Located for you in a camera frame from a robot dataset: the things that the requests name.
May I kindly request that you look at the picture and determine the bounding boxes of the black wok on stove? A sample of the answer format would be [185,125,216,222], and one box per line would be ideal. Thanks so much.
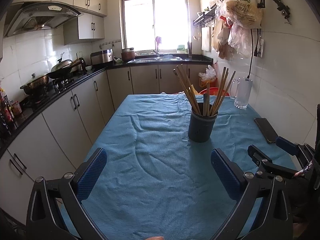
[48,53,86,79]

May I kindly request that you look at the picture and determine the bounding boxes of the kitchen window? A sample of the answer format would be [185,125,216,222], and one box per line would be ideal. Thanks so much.
[121,0,191,55]

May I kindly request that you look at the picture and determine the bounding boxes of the range hood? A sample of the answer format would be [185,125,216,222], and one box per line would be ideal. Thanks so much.
[3,2,81,37]

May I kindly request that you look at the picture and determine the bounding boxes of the black smartphone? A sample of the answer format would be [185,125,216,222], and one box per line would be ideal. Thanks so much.
[254,118,278,144]

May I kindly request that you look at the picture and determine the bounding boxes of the brown clay pot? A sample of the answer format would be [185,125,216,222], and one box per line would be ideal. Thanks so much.
[121,48,136,62]

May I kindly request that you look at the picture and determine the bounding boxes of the lower kitchen cabinets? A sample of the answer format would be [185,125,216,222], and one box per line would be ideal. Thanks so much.
[0,63,213,225]

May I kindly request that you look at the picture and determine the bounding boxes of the clear glass mug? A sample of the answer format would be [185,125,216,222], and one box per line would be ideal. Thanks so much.
[229,77,253,109]

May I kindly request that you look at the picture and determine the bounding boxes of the blue towel table cloth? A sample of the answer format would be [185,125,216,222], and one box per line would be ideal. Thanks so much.
[60,93,298,240]

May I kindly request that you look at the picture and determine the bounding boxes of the steel pot with lid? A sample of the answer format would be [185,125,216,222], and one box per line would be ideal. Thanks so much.
[20,73,49,95]

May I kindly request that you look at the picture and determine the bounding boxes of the silver rice cooker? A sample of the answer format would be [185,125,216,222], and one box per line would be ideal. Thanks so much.
[91,49,113,65]

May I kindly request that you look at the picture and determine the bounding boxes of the black power plug cable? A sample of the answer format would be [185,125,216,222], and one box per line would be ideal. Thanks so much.
[246,28,254,81]

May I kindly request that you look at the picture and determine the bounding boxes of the right hand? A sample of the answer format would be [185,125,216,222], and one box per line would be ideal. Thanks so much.
[145,236,164,240]

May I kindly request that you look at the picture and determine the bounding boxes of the dark perforated utensil holder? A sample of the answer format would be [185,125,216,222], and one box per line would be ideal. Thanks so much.
[188,109,217,142]

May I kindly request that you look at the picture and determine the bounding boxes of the red plastic basin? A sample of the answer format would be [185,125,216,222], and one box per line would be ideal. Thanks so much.
[199,87,230,96]

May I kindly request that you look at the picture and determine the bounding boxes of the hanging plastic bag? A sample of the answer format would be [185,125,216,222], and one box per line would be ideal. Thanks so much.
[220,0,263,29]

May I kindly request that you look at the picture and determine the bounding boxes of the kitchen sink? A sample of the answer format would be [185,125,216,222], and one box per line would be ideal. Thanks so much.
[128,56,183,63]

